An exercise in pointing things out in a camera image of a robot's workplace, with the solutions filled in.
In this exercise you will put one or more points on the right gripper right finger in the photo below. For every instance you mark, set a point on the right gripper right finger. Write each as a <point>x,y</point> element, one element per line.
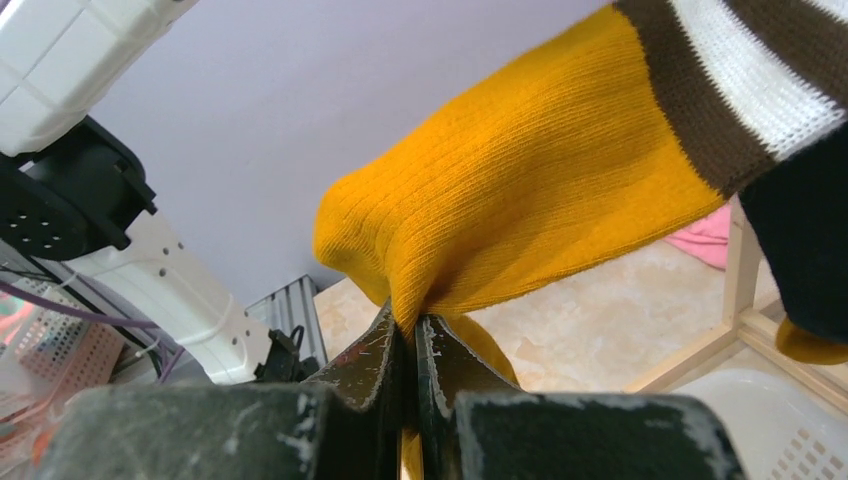
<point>475,424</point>

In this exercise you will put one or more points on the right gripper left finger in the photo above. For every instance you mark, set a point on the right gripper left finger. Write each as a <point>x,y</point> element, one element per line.
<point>343,422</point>

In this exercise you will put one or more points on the yellow sock with brown stripes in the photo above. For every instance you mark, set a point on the yellow sock with brown stripes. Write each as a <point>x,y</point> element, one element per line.
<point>634,123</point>

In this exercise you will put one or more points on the black sock plain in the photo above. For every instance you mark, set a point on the black sock plain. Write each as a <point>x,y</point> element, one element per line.
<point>798,211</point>

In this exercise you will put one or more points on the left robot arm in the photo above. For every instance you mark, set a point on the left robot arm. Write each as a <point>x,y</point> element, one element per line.
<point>71,192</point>

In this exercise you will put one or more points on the pink cloth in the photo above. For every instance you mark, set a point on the pink cloth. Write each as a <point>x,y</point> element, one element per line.
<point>707,239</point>

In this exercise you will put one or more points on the white plastic basket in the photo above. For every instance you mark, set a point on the white plastic basket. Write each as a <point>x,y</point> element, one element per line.
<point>778,431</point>

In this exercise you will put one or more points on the wooden drying rack frame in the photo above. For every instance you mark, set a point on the wooden drying rack frame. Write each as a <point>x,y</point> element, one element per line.
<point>742,324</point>

